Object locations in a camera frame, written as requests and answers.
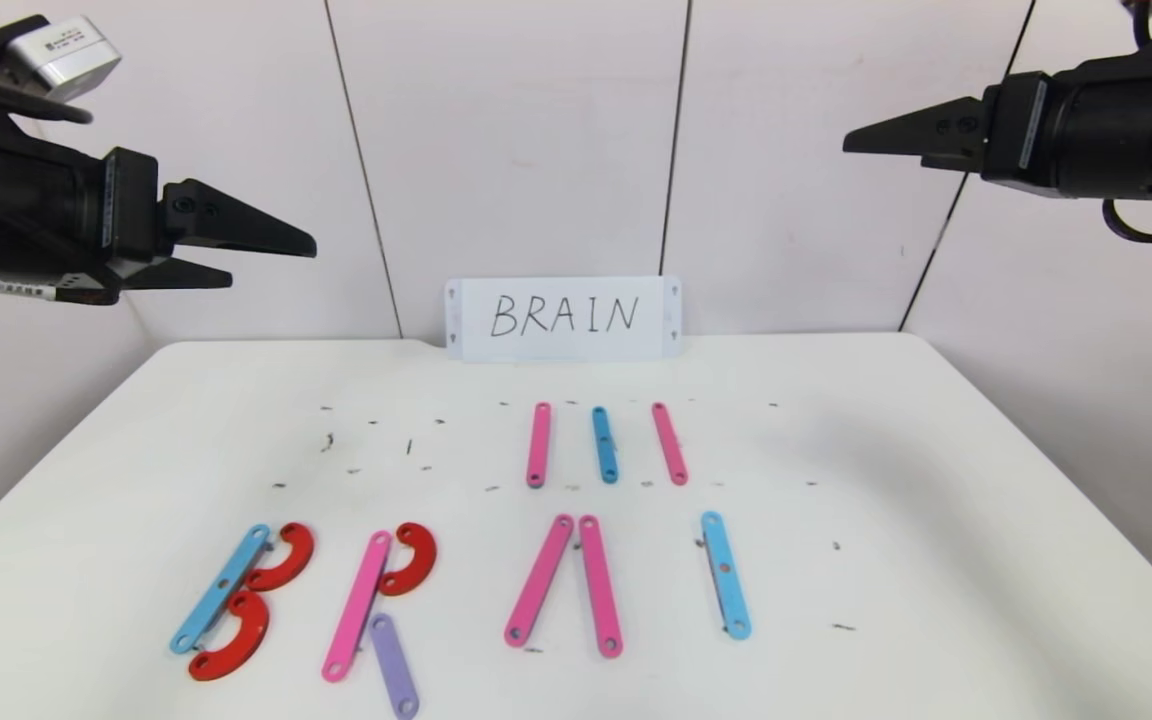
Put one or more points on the white BRAIN sign card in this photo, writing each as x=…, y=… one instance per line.
x=566, y=318

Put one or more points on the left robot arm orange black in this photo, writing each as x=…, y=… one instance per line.
x=16, y=215

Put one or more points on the dark blue bar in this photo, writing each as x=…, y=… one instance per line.
x=604, y=445

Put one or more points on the small red curved piece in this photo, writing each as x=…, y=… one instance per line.
x=424, y=560

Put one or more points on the narrow pink bar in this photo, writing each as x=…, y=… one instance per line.
x=669, y=445

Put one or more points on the short purple bar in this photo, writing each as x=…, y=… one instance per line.
x=394, y=665

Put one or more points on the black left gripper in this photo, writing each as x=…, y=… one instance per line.
x=129, y=216

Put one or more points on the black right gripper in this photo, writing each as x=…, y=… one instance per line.
x=1018, y=124

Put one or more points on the large red curved piece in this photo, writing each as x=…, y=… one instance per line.
x=301, y=555
x=254, y=632

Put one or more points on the long light blue bar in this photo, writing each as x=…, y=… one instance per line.
x=725, y=577
x=220, y=590

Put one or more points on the long pink bar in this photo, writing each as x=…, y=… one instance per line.
x=599, y=587
x=538, y=445
x=357, y=607
x=539, y=580

